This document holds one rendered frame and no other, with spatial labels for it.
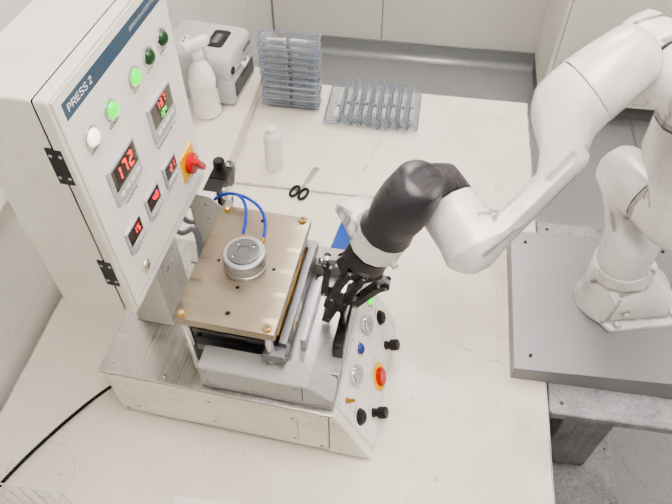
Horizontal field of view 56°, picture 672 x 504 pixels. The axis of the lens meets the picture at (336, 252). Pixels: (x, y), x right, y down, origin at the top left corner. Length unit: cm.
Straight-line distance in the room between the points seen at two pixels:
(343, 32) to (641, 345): 257
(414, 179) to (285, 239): 37
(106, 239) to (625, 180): 93
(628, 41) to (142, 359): 99
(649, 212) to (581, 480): 117
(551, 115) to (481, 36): 266
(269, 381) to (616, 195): 75
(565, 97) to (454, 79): 260
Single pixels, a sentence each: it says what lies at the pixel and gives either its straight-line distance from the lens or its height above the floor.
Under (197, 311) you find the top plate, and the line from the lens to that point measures 110.
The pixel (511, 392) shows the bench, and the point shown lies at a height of 75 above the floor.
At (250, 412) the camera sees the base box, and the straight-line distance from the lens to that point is 126.
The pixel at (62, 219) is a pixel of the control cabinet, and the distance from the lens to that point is 94.
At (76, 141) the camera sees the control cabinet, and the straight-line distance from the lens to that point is 84.
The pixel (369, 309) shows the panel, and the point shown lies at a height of 88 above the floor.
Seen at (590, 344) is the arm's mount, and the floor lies 80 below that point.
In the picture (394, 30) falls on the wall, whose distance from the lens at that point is 359.
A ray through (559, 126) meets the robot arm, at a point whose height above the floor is 143.
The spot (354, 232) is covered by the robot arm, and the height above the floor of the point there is 126.
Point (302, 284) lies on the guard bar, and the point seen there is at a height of 105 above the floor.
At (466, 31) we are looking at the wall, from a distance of 358.
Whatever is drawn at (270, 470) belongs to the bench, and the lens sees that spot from 134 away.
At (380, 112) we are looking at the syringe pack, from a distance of 196.
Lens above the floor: 200
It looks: 50 degrees down
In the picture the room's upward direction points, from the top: straight up
